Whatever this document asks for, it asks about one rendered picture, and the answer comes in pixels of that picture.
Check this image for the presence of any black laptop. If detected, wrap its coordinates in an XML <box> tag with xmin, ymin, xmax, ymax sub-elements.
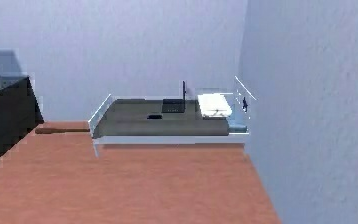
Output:
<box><xmin>161</xmin><ymin>80</ymin><xmax>187</xmax><ymax>114</ymax></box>

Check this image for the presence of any white pillow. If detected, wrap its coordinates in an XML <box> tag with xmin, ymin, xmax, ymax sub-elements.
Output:
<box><xmin>197</xmin><ymin>93</ymin><xmax>234</xmax><ymax>119</ymax></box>

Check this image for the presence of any white bed with grey blanket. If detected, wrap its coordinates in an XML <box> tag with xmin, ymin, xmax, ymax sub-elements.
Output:
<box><xmin>87</xmin><ymin>75</ymin><xmax>258</xmax><ymax>158</ymax></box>

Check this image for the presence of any black chest of drawers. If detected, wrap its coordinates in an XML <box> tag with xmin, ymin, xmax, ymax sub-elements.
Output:
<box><xmin>0</xmin><ymin>75</ymin><xmax>45</xmax><ymax>165</ymax></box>

